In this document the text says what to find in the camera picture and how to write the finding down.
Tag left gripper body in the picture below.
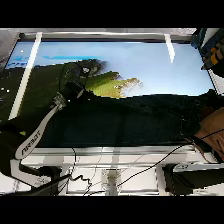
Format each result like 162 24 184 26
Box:
63 81 86 101

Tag dark blue jeans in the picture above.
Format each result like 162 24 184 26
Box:
61 88 224 148

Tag heap of clothes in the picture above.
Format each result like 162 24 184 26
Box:
190 28 224 79

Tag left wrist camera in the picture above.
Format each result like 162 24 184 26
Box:
78 64 93 80

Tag silver frame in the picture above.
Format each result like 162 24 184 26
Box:
0 29 224 197

